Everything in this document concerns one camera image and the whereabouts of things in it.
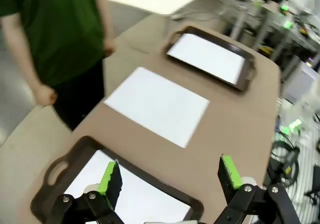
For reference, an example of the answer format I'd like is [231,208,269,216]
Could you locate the person's right forearm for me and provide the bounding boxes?
[0,13,45,91]

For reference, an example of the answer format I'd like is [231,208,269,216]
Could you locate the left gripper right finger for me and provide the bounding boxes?
[214,155,301,224]

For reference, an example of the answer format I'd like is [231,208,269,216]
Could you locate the black coiled cable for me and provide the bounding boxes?
[269,134,301,187]

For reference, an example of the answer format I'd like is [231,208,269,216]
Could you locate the person in green shirt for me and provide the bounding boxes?
[0,0,106,87]

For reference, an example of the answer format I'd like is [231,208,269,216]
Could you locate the person's left forearm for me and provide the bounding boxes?
[96,0,116,42]

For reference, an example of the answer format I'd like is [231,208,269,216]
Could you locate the person's right hand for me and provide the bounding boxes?
[33,83,58,107]

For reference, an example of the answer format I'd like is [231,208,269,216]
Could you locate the white A4 paper stack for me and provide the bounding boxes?
[103,66,211,149]

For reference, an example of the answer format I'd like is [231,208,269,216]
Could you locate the white A4 paper sheet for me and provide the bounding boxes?
[62,149,192,224]
[166,33,246,84]

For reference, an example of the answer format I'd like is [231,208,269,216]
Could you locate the dark brown plastic tray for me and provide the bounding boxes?
[163,25,257,92]
[29,135,205,224]

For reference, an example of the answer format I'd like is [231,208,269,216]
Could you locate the black trousers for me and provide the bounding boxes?
[52,59,105,132]

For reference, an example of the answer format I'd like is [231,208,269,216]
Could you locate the grey metal frame workbench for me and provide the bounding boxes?
[224,0,320,62]

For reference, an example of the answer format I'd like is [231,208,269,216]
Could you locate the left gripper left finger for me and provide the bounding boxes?
[55,160,131,224]

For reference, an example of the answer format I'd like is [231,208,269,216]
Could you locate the person's left hand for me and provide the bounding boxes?
[103,37,118,59]

